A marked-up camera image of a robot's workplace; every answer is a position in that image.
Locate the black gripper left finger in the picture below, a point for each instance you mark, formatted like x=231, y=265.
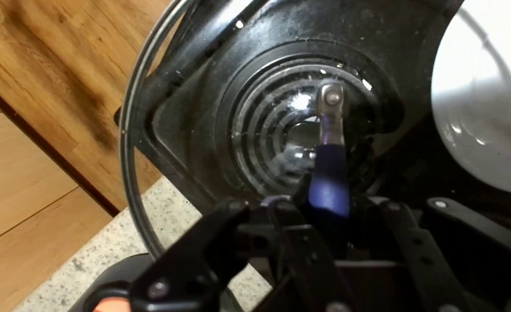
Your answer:
x=231, y=260

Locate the grey granite countertop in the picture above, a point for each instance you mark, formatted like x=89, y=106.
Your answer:
x=156, y=230

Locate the wooden lower cabinets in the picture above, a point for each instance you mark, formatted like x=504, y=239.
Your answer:
x=23, y=196

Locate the black electric stove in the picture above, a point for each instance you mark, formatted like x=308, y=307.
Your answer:
x=208, y=104

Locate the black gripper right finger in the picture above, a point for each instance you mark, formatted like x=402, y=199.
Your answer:
x=456, y=253

